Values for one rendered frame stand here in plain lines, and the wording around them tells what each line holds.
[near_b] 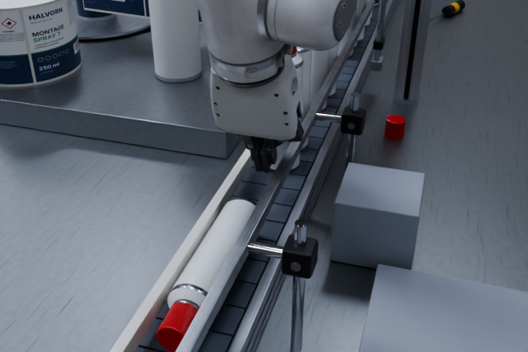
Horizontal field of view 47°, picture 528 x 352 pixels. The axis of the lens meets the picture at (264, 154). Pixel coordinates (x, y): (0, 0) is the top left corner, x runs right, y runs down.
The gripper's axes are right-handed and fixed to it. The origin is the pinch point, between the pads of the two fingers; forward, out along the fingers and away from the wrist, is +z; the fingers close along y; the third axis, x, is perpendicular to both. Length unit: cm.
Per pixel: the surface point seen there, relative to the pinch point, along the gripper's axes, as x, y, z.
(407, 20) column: -44.1, -13.2, 10.8
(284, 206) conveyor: 3.7, -3.2, 5.4
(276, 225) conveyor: 7.8, -3.5, 3.9
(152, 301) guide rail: 25.0, 3.5, -6.1
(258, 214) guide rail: 13.8, -4.0, -7.0
